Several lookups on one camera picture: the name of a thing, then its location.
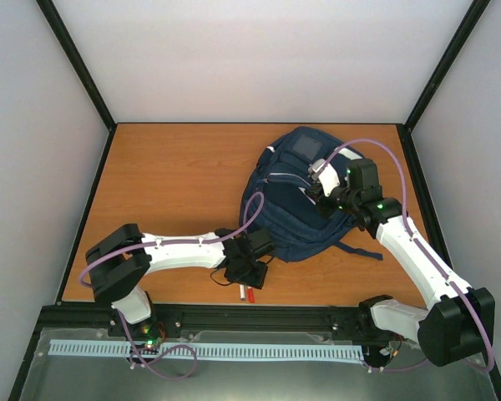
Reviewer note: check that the black frame post left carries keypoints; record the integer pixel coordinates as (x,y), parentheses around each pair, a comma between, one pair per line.
(70,49)

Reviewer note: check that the navy blue student backpack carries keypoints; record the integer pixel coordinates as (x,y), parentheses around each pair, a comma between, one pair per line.
(274,198)

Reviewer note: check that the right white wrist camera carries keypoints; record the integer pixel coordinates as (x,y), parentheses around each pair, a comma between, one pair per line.
(326,175)

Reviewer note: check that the black frame post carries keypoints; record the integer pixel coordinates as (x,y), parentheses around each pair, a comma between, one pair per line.
(461,35)
(70,49)

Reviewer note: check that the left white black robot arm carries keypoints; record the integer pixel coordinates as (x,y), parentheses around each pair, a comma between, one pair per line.
(117,264)

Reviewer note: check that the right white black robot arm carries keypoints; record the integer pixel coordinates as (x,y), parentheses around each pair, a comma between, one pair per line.
(386,221)

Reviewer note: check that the red marker pen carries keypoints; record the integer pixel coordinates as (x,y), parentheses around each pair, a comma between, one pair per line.
(250,295)

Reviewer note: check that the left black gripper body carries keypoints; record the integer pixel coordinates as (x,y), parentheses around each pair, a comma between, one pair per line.
(247,276)

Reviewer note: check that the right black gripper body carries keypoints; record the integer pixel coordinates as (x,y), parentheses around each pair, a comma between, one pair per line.
(351,199)

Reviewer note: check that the black frame post right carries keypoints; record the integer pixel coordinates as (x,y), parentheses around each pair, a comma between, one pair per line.
(461,35)

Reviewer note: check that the light blue cable duct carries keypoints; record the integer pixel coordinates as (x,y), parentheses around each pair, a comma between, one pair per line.
(218,352)

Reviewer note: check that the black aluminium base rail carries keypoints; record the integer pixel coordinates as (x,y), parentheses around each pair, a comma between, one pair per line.
(254,319)

